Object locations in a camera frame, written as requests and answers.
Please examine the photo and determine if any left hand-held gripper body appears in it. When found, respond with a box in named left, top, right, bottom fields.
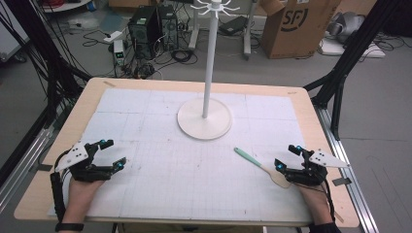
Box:
left=53, top=140, right=115, bottom=183

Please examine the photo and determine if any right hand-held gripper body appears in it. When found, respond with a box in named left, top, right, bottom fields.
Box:
left=284, top=148, right=351, bottom=187

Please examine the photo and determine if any green-handled wooden spatula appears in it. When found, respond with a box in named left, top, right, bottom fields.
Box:
left=233, top=147, right=292, bottom=189

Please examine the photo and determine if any white rack stand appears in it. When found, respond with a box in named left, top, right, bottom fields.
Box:
left=176, top=0, right=242, bottom=142

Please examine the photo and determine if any person's left hand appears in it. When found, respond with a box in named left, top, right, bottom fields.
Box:
left=65, top=177, right=105, bottom=216

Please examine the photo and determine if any person's right hand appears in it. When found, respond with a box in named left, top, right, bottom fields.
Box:
left=295, top=183, right=334, bottom=225

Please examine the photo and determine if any white grid mat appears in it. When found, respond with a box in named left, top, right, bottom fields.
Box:
left=47, top=87, right=314, bottom=224

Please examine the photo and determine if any black wristband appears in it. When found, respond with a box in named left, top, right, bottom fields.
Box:
left=54, top=221, right=86, bottom=233

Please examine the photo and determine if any black power adapter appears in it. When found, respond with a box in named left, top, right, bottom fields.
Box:
left=133, top=62, right=156, bottom=80

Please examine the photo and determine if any white device with green display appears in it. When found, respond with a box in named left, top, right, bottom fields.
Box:
left=113, top=39, right=126, bottom=67

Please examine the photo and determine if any white power strip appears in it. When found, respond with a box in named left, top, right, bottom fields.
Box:
left=102, top=30, right=124, bottom=45

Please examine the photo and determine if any brown cardboard box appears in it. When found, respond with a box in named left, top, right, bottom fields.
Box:
left=257, top=0, right=343, bottom=60

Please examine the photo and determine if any white flat board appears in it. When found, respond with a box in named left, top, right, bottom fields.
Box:
left=319, top=38, right=387, bottom=59

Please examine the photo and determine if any black computer tower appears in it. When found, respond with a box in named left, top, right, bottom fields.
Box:
left=127, top=5, right=163, bottom=60

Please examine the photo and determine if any white desk leg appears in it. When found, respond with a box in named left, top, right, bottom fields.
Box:
left=242, top=0, right=258, bottom=61
left=189, top=6, right=200, bottom=51

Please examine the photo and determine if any grey-fronted computer tower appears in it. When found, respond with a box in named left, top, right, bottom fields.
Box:
left=157, top=4, right=180, bottom=52

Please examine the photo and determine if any grey round appliance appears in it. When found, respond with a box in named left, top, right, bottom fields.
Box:
left=326, top=11, right=366, bottom=45

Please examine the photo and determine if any black flat device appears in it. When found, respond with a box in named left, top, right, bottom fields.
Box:
left=218, top=15, right=249, bottom=37

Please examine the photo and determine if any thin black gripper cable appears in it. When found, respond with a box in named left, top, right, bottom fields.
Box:
left=320, top=178, right=336, bottom=223

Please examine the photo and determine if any aluminium rail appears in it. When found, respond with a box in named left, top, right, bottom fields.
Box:
left=313, top=104, right=381, bottom=233
left=0, top=106, right=63, bottom=213

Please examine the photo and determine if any black sleeved gripper cable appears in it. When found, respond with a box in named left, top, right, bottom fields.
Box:
left=49, top=149, right=72, bottom=223

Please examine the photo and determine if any coiled black cable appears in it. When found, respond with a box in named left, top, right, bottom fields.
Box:
left=170, top=48, right=199, bottom=66

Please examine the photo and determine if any black metal frame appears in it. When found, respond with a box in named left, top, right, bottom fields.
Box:
left=2, top=0, right=93, bottom=128
left=303, top=0, right=404, bottom=142

